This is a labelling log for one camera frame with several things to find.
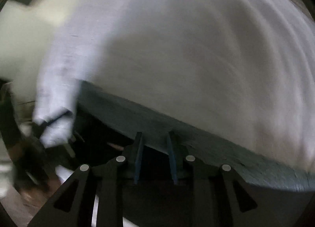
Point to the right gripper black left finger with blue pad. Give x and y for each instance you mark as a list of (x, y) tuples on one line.
[(73, 203)]

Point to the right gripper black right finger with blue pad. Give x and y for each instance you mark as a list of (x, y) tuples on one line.
[(215, 195)]

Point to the dark teal patterned pant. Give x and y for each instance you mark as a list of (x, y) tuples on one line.
[(107, 125)]

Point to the white plush bed blanket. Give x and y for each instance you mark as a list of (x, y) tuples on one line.
[(239, 69)]

